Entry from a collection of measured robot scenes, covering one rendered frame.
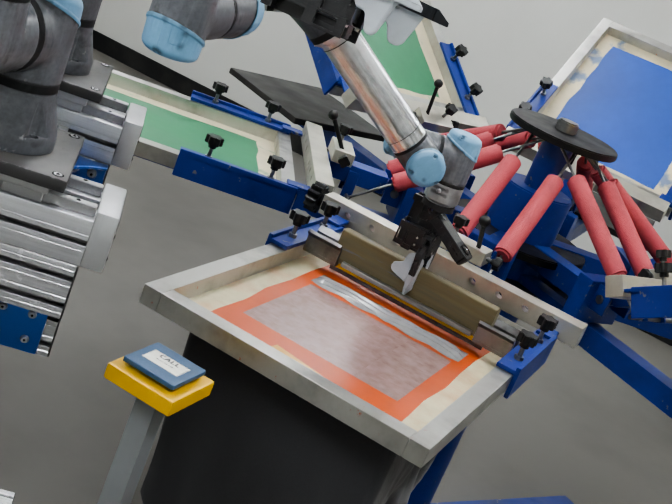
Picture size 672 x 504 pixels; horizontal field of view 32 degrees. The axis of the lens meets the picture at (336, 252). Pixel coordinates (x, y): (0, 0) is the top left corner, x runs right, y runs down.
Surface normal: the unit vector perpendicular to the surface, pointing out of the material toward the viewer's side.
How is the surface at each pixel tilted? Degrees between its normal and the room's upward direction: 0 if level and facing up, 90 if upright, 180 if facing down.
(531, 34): 90
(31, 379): 0
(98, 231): 90
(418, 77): 32
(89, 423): 0
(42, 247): 90
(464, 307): 90
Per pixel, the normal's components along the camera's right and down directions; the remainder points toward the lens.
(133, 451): -0.41, 0.15
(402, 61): 0.58, -0.50
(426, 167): 0.09, 0.37
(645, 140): 0.09, -0.66
